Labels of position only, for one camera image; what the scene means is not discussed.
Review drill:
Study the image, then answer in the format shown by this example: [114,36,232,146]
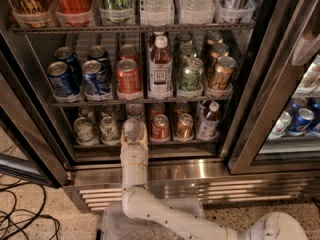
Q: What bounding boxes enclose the orange can front middle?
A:
[116,59,143,100]

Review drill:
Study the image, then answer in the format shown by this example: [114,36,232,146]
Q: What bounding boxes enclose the clear plastic storage bin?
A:
[101,198,204,240]

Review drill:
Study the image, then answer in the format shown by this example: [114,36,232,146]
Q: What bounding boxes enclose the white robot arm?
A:
[120,119,308,240]

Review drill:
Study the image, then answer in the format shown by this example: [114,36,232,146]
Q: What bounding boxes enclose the blue pepsi can front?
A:
[82,60,112,101]

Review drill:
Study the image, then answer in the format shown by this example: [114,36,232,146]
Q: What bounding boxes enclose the tea bottle bottom shelf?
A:
[196,100,220,141]

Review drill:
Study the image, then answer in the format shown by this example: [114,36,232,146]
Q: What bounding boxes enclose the black floor cable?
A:
[0,174,61,240]

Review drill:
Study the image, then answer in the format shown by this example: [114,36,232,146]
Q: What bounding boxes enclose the blue can rear left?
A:
[54,46,82,86]

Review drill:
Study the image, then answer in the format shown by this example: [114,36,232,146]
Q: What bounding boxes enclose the copper can bottom front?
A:
[174,113,194,142]

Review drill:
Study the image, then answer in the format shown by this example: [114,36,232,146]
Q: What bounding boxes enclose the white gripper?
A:
[120,123,148,189]

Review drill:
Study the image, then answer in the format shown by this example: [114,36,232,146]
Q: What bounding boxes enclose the silver green can rear left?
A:
[78,106,97,125]

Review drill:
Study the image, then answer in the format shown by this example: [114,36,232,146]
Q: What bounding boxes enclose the green can front middle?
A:
[178,57,203,98]

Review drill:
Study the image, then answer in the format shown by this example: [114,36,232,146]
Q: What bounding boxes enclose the clear water bottle top right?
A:
[175,0,215,25]

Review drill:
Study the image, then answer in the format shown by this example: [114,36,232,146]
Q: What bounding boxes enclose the red cola can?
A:
[58,0,92,26]

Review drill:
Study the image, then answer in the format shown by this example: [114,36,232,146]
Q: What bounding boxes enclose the clear water bottle front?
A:
[122,118,143,142]

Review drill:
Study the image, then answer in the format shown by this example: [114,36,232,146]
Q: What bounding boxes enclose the gold can rear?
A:
[201,30,223,59]

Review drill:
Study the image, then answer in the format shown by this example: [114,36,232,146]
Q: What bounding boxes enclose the top wire shelf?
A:
[10,21,255,35]

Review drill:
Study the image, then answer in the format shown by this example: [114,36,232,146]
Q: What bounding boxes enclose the wire shelf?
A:
[50,94,232,108]
[10,21,255,35]

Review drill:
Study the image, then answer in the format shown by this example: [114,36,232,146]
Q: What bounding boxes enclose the right glass fridge door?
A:
[221,0,319,175]

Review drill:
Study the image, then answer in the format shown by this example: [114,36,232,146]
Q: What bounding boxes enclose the green can top shelf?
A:
[100,0,134,24]

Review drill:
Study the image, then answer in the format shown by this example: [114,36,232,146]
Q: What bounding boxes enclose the copper can bottom rear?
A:
[174,101,189,117]

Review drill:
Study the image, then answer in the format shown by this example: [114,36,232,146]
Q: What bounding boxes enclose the silver green can bottom left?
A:
[74,117,98,146]

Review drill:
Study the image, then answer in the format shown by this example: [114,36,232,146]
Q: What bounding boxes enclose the middle wire shelf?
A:
[50,94,232,108]

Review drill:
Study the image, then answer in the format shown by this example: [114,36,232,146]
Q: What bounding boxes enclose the steel fridge base grille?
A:
[63,159,320,213]

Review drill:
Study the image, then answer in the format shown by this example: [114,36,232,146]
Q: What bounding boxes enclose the orange can rear middle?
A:
[119,44,139,62]

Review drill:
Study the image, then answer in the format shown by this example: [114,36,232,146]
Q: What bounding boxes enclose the orange can bottom front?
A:
[151,114,170,142]

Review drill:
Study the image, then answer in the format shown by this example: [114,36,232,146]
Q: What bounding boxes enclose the clear water bottle top left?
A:
[140,0,174,26]

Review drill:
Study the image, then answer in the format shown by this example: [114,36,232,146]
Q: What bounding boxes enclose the blue can front left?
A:
[47,61,80,102]

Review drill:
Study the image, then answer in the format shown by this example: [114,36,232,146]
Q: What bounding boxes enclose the brown tea bottle front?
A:
[149,36,173,100]

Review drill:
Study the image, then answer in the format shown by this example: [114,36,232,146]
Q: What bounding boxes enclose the copper can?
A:
[174,113,194,142]
[174,101,189,117]

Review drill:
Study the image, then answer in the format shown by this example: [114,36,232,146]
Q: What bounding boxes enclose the orange can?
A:
[119,44,139,62]
[150,103,166,117]
[116,59,143,100]
[151,114,170,142]

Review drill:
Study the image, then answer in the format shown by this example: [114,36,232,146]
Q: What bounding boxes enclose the gold can front middle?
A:
[206,56,237,97]

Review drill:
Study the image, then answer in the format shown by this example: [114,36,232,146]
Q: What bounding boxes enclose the left open fridge door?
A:
[0,33,73,188]

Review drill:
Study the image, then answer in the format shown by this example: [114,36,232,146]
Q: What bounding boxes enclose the white can right fridge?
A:
[268,111,291,139]

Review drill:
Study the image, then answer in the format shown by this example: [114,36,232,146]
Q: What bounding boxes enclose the silver green can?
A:
[100,116,120,145]
[74,117,98,146]
[78,106,97,125]
[101,105,120,121]

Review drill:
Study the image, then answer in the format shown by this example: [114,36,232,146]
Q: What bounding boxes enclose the tea bottle rear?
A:
[148,32,165,53]

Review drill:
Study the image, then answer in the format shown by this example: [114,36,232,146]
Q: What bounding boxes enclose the orange can bottom rear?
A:
[150,103,166,117]

